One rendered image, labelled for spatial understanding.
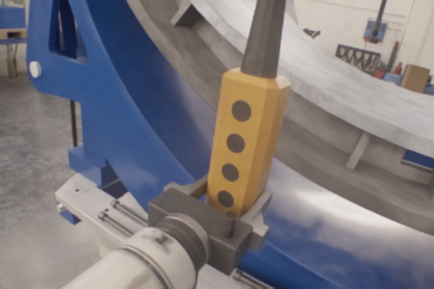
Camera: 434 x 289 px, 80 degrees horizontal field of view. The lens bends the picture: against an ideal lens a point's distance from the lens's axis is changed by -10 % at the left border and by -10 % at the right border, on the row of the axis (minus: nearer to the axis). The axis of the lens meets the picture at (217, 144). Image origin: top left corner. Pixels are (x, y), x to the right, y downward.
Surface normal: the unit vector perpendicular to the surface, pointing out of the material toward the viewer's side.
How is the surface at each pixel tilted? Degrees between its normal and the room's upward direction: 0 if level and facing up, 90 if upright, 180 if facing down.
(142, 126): 90
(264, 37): 86
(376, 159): 90
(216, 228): 0
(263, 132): 90
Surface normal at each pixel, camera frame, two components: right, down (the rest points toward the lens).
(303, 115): -0.52, 0.30
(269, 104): 0.25, 0.45
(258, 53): -0.25, 0.32
